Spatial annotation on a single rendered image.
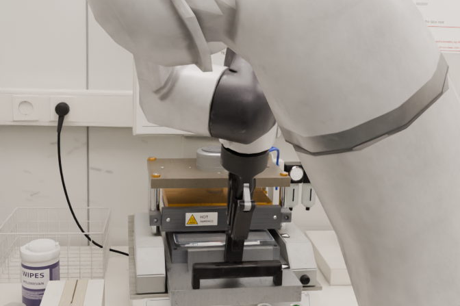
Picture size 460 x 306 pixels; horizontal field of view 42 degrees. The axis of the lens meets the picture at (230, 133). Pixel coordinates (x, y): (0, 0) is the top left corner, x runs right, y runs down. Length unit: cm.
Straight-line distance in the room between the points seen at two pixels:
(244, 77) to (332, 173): 41
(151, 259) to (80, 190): 76
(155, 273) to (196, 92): 41
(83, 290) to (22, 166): 60
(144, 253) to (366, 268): 72
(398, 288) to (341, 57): 16
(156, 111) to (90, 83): 97
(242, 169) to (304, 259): 29
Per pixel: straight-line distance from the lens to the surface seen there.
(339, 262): 163
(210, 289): 100
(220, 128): 76
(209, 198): 118
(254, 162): 89
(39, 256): 140
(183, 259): 110
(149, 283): 107
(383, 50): 33
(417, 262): 39
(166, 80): 76
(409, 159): 36
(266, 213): 116
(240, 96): 74
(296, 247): 113
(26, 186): 183
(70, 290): 133
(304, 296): 112
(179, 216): 113
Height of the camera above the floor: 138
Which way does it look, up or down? 10 degrees down
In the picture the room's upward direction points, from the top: 2 degrees clockwise
